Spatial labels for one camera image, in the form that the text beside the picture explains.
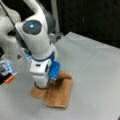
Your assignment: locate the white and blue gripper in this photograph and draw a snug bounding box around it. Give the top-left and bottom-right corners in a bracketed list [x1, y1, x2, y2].
[30, 52, 60, 90]

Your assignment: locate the tan terry cloth towel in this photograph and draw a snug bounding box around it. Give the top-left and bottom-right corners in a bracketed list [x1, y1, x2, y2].
[31, 71, 73, 108]

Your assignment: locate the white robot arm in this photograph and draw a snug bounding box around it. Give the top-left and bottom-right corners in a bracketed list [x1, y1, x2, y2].
[14, 0, 60, 89]

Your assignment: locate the orange clamp at table edge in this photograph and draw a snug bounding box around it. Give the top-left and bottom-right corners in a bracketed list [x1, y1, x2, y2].
[5, 76, 15, 84]

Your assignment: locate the blue lit control box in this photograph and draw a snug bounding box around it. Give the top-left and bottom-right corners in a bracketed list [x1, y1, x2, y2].
[0, 61, 12, 76]

